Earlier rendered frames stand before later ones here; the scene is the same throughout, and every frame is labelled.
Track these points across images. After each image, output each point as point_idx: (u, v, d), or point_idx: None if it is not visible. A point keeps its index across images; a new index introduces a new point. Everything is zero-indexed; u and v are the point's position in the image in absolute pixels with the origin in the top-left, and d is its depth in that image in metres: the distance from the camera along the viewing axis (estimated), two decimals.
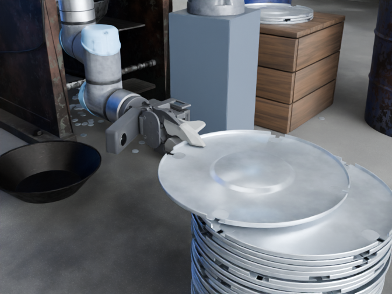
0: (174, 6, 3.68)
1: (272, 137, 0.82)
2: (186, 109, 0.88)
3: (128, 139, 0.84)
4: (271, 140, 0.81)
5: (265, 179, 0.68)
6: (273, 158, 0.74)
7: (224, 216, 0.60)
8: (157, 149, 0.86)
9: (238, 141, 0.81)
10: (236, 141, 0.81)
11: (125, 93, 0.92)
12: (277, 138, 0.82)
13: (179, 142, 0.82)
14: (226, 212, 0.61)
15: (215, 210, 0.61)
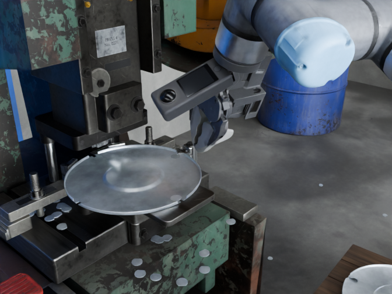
0: None
1: (181, 198, 0.91)
2: (250, 111, 0.74)
3: None
4: (174, 195, 0.92)
5: (115, 174, 0.98)
6: (139, 184, 0.94)
7: (94, 158, 1.06)
8: None
9: (182, 181, 0.97)
10: (183, 180, 0.97)
11: (254, 57, 0.62)
12: (177, 199, 0.90)
13: (201, 124, 0.76)
14: (97, 159, 1.06)
15: (101, 157, 1.07)
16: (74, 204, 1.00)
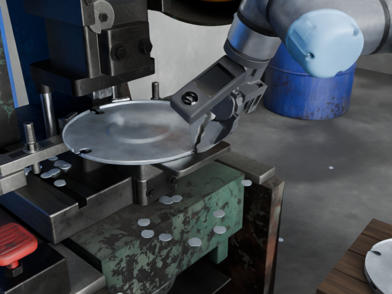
0: None
1: None
2: (249, 105, 0.77)
3: None
4: None
5: (139, 134, 0.85)
6: (164, 122, 0.90)
7: None
8: None
9: (155, 108, 0.98)
10: (153, 108, 0.98)
11: (271, 52, 0.65)
12: None
13: (203, 123, 0.76)
14: None
15: None
16: (74, 160, 0.90)
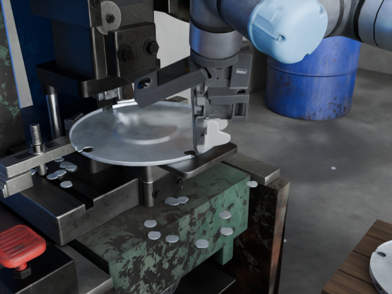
0: None
1: None
2: (241, 115, 0.71)
3: None
4: None
5: (149, 119, 0.92)
6: (121, 129, 0.87)
7: None
8: None
9: (122, 154, 0.79)
10: (124, 154, 0.79)
11: (214, 50, 0.61)
12: None
13: None
14: None
15: None
16: (80, 161, 0.90)
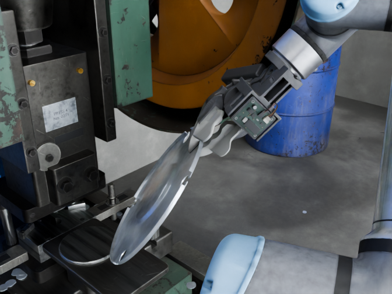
0: None
1: None
2: (233, 114, 0.70)
3: None
4: None
5: (154, 182, 0.88)
6: (139, 213, 0.84)
7: None
8: None
9: (142, 235, 0.76)
10: (143, 234, 0.76)
11: (277, 41, 0.72)
12: None
13: (219, 132, 0.78)
14: None
15: None
16: (29, 272, 0.98)
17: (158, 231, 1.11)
